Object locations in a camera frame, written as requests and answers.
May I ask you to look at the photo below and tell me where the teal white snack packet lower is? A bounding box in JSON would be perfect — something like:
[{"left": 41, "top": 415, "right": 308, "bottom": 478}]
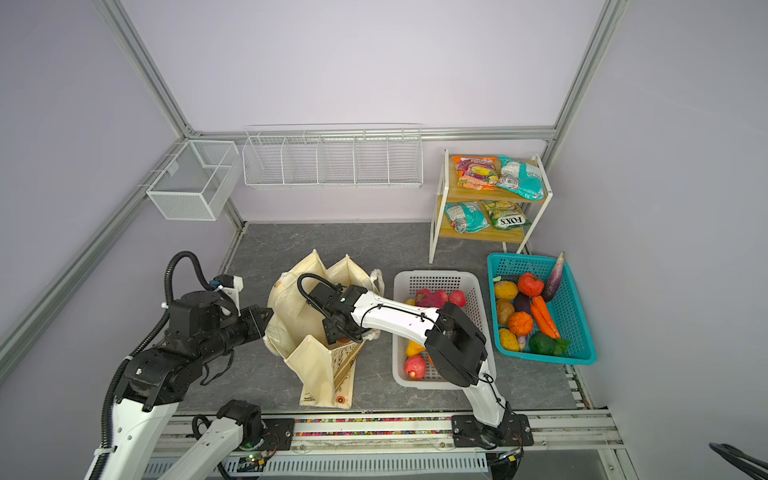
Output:
[{"left": 445, "top": 201, "right": 490, "bottom": 234}]

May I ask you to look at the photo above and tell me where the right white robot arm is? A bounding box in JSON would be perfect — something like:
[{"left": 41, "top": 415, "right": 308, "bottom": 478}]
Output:
[{"left": 296, "top": 273, "right": 533, "bottom": 450}]

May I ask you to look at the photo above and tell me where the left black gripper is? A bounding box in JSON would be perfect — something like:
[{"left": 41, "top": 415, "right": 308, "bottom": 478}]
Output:
[{"left": 198, "top": 304, "right": 274, "bottom": 364}]

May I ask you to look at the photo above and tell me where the teal snack packet upper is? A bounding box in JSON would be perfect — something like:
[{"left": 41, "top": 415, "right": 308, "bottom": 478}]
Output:
[{"left": 496, "top": 156, "right": 545, "bottom": 201}]

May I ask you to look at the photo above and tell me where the orange snack packet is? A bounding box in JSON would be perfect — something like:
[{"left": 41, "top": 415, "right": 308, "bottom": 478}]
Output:
[{"left": 452, "top": 155, "right": 499, "bottom": 191}]

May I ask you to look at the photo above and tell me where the orange pumpkin vegetable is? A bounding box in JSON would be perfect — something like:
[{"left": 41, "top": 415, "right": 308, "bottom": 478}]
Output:
[{"left": 507, "top": 311, "right": 534, "bottom": 337}]

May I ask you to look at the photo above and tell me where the cream canvas grocery bag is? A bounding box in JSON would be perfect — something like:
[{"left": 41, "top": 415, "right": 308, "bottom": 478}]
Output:
[{"left": 264, "top": 251, "right": 385, "bottom": 409}]

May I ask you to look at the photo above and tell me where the green pepper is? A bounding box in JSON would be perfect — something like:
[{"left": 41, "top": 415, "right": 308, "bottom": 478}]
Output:
[{"left": 528, "top": 332, "right": 571, "bottom": 357}]

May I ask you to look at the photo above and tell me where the white wood two-tier shelf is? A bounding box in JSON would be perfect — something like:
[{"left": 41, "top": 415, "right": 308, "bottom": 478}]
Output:
[{"left": 428, "top": 149, "right": 554, "bottom": 264}]

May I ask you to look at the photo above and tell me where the brown potato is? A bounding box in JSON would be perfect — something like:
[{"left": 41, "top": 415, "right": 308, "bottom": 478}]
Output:
[{"left": 495, "top": 299, "right": 515, "bottom": 327}]

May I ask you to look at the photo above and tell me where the purple eggplant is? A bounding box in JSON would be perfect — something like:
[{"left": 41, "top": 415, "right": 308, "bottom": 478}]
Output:
[{"left": 541, "top": 252, "right": 565, "bottom": 302}]

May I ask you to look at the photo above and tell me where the yellow potato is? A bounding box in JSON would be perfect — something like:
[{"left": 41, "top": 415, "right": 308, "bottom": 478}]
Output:
[{"left": 493, "top": 280, "right": 519, "bottom": 301}]

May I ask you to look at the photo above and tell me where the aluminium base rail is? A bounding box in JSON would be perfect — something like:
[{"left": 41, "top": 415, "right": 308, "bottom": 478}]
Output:
[{"left": 143, "top": 409, "right": 625, "bottom": 480}]

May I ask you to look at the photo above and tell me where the yellow pear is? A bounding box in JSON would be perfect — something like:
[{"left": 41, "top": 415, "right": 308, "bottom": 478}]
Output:
[{"left": 406, "top": 341, "right": 426, "bottom": 358}]

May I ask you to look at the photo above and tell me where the red tomato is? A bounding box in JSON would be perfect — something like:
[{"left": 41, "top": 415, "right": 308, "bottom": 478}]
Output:
[{"left": 517, "top": 272, "right": 545, "bottom": 298}]

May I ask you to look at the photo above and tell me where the green Fox's candy packet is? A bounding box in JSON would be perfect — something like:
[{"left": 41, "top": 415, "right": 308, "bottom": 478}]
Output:
[{"left": 483, "top": 201, "right": 530, "bottom": 231}]

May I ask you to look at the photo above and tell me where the red apple front left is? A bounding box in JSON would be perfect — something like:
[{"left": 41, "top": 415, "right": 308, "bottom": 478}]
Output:
[{"left": 404, "top": 355, "right": 427, "bottom": 380}]

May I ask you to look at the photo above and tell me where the red apple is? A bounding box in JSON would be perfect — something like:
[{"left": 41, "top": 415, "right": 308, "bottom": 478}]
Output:
[
  {"left": 404, "top": 355, "right": 427, "bottom": 380},
  {"left": 448, "top": 290, "right": 467, "bottom": 307}
]

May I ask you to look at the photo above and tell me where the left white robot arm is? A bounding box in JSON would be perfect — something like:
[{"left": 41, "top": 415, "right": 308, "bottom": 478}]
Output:
[{"left": 86, "top": 251, "right": 274, "bottom": 479}]

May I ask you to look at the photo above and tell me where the small white mesh basket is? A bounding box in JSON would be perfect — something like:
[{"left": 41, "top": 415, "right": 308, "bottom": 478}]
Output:
[{"left": 147, "top": 140, "right": 242, "bottom": 221}]

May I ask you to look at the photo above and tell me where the pink dragon fruit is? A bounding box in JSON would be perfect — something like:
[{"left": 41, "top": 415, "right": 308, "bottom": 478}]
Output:
[{"left": 414, "top": 289, "right": 449, "bottom": 308}]

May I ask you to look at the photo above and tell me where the orange carrot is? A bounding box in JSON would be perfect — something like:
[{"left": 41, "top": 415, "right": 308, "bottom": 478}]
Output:
[{"left": 531, "top": 296, "right": 561, "bottom": 339}]

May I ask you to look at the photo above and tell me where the teal plastic vegetable basket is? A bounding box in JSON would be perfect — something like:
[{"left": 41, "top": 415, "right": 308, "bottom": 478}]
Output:
[{"left": 487, "top": 253, "right": 598, "bottom": 366}]

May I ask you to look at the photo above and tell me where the red apple back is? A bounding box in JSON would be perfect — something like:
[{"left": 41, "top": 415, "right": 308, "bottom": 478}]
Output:
[{"left": 448, "top": 290, "right": 467, "bottom": 307}]

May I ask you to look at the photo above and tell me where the long white wire basket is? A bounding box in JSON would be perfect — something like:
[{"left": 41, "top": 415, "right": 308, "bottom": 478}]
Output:
[{"left": 242, "top": 123, "right": 424, "bottom": 188}]

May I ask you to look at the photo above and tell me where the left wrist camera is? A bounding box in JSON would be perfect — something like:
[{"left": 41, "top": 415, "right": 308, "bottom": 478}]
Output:
[{"left": 210, "top": 274, "right": 244, "bottom": 313}]

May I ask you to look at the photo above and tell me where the white plastic fruit basket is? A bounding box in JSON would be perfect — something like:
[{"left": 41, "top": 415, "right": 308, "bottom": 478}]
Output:
[{"left": 392, "top": 270, "right": 497, "bottom": 390}]

